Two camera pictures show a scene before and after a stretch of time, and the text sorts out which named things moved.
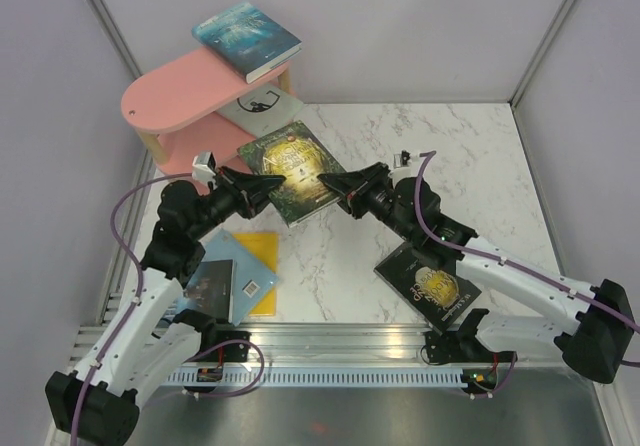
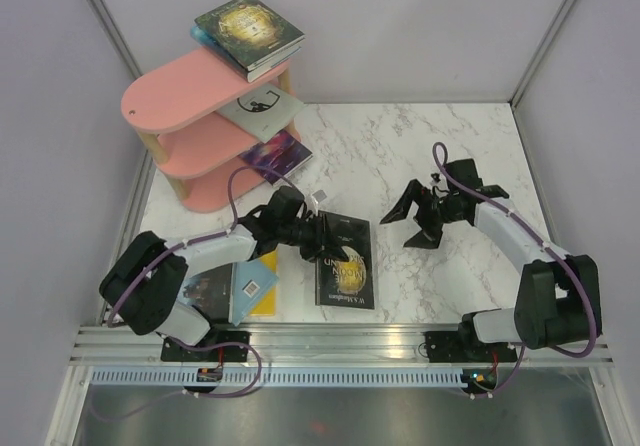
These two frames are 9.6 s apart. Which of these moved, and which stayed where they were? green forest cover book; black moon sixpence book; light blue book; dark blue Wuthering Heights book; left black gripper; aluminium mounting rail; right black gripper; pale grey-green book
Moved: left black gripper; right black gripper; black moon sixpence book; green forest cover book
Stayed: dark blue Wuthering Heights book; aluminium mounting rail; light blue book; pale grey-green book
